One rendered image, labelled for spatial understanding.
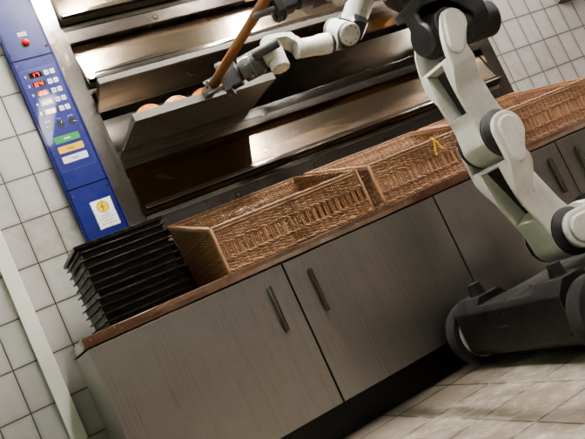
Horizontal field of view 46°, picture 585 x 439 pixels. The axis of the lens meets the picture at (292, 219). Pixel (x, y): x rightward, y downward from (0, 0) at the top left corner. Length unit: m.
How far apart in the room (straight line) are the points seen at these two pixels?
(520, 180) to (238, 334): 0.91
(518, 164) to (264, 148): 1.10
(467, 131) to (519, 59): 1.55
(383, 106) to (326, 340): 1.30
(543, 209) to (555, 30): 1.86
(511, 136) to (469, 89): 0.18
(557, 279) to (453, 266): 0.55
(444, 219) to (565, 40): 1.73
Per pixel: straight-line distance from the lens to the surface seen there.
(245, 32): 2.02
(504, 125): 2.03
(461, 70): 2.06
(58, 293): 2.46
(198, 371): 1.94
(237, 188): 2.65
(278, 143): 2.77
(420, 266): 2.25
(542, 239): 2.11
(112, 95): 2.62
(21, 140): 2.59
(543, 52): 3.71
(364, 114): 2.97
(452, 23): 2.09
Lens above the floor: 0.49
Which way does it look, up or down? 4 degrees up
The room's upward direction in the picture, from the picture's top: 25 degrees counter-clockwise
